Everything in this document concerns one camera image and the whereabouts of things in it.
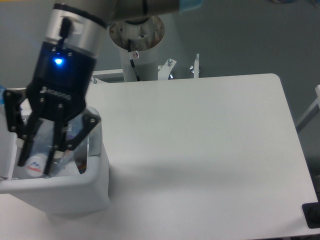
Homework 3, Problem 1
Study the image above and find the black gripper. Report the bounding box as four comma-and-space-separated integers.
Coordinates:
3, 41, 101, 175

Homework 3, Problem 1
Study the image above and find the clear plastic water bottle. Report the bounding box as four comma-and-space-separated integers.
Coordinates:
22, 120, 88, 179

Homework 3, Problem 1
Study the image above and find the white plastic wrapper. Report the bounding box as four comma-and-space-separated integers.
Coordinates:
58, 160, 80, 177

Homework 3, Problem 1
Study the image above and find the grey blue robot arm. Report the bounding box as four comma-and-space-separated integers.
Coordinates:
3, 0, 202, 175

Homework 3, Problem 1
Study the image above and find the white plastic trash can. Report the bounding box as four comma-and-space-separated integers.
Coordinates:
0, 119, 110, 214

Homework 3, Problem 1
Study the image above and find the blue labelled bottle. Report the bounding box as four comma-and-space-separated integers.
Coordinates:
0, 85, 6, 106

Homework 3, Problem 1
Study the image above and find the black clamp at table edge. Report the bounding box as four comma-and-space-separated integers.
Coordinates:
302, 202, 320, 229

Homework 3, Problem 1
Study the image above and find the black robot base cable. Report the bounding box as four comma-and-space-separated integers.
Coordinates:
126, 38, 141, 82

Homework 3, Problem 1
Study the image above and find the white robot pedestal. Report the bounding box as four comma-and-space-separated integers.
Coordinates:
109, 16, 165, 82

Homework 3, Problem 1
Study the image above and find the white metal frame bracket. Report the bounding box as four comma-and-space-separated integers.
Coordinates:
90, 53, 201, 84

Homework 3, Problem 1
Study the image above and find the white frame at right edge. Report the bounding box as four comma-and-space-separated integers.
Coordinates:
295, 85, 320, 133

